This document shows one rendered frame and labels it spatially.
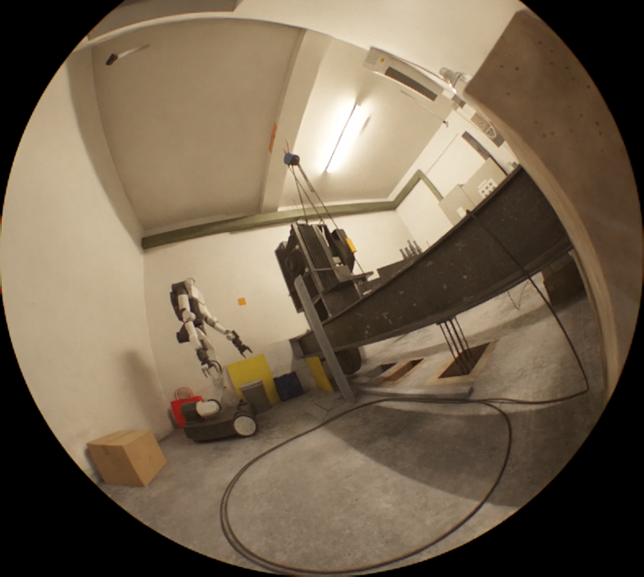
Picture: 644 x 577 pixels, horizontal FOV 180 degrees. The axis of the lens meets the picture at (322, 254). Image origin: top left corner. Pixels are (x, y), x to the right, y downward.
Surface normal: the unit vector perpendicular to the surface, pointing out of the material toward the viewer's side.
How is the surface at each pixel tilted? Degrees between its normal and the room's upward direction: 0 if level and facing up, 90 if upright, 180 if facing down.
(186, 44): 180
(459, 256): 90
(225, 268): 90
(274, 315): 90
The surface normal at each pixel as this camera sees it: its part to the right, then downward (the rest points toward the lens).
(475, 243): -0.87, 0.20
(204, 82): 0.40, 0.84
